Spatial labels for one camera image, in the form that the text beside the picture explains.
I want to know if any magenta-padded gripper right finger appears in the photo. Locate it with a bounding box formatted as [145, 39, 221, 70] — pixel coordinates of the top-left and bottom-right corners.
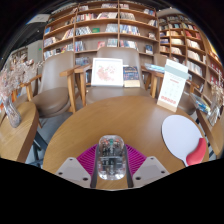
[123, 143, 170, 189]

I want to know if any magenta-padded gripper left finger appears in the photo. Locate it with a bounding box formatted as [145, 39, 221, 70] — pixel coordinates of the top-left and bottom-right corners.
[54, 143, 100, 189]

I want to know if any transparent computer mouse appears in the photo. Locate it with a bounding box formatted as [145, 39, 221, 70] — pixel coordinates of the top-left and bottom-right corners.
[96, 134, 128, 181]

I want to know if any white mouse pad, red rest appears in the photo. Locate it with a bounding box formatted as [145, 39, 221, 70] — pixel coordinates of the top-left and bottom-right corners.
[161, 114, 208, 167]

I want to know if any round wooden side table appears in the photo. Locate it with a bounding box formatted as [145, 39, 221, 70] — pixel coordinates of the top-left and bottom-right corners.
[0, 101, 40, 164]
[196, 108, 224, 159]

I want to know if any white orange standing sign card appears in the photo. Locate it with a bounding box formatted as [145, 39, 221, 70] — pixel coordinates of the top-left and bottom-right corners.
[156, 59, 190, 113]

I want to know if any stack of colourful books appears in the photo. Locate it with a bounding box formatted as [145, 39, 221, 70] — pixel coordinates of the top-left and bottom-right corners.
[189, 92, 212, 115]

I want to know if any glass vase with pink flowers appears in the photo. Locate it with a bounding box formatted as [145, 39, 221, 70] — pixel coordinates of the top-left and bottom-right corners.
[0, 54, 44, 129]

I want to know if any dark upright book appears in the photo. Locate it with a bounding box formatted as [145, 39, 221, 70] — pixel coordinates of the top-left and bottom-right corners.
[122, 65, 141, 88]

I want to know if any white framed floral picture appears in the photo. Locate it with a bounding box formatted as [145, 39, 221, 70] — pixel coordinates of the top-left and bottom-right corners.
[90, 57, 124, 88]

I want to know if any stack of blue books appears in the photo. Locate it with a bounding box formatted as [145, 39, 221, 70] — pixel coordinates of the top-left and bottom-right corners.
[143, 63, 166, 74]

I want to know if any distant wooden bookshelf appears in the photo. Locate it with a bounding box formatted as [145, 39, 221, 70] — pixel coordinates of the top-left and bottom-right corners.
[9, 46, 29, 64]

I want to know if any curved wooden bookshelf unit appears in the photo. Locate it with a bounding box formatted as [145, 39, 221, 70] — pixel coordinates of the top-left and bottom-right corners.
[157, 13, 224, 104]

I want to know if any flat wooden bookshelf unit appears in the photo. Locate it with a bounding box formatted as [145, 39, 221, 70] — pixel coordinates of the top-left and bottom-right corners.
[41, 1, 159, 66]

